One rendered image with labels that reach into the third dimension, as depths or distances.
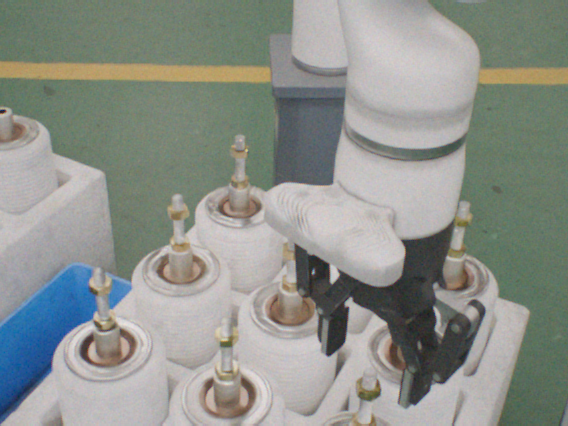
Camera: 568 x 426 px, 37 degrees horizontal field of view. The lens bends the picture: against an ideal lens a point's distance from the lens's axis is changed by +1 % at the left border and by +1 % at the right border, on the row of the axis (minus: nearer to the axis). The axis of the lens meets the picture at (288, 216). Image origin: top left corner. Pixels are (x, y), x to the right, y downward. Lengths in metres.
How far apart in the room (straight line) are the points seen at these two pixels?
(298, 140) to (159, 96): 0.59
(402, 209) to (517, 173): 1.02
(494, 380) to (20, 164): 0.58
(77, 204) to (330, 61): 0.36
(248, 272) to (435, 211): 0.45
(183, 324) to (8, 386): 0.30
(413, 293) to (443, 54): 0.16
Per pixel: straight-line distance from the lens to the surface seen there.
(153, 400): 0.76
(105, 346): 0.74
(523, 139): 1.58
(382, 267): 0.44
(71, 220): 1.07
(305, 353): 0.76
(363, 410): 0.64
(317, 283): 0.59
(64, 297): 1.06
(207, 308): 0.81
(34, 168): 1.04
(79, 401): 0.75
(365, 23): 0.44
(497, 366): 0.87
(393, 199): 0.47
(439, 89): 0.44
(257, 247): 0.88
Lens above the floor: 0.79
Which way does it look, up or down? 37 degrees down
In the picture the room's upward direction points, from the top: 3 degrees clockwise
